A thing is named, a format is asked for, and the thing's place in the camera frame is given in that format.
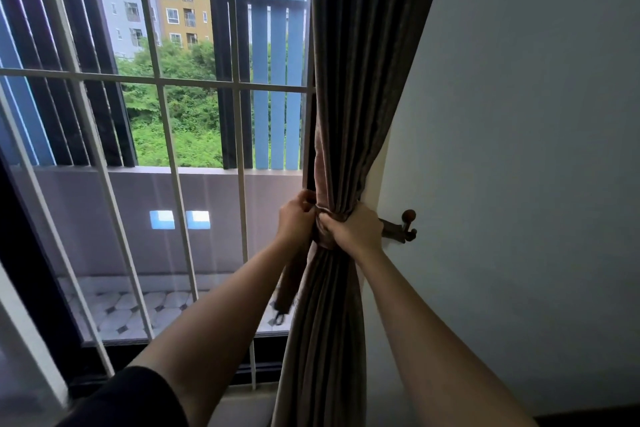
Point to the person's left hand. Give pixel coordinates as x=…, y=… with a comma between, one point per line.
x=295, y=221

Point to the person's right hand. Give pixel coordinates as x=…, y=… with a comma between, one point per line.
x=355, y=234

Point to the brown curtain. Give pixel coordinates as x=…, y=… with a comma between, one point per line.
x=360, y=66

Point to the person's left forearm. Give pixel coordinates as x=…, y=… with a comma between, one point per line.
x=220, y=331

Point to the person's right forearm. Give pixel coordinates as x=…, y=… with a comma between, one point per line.
x=440, y=366

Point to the person's black sleeve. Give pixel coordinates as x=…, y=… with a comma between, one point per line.
x=125, y=401

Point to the white window trim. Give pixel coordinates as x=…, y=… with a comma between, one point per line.
x=376, y=181

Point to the green trees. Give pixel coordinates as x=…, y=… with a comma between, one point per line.
x=190, y=141

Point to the row of balcony slats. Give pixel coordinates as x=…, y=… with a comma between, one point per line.
x=277, y=66

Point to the grey apartment building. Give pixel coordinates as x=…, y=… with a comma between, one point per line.
x=112, y=21

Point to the brown wall hook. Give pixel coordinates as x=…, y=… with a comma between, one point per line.
x=409, y=215

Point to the black window frame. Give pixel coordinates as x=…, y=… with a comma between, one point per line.
x=35, y=266

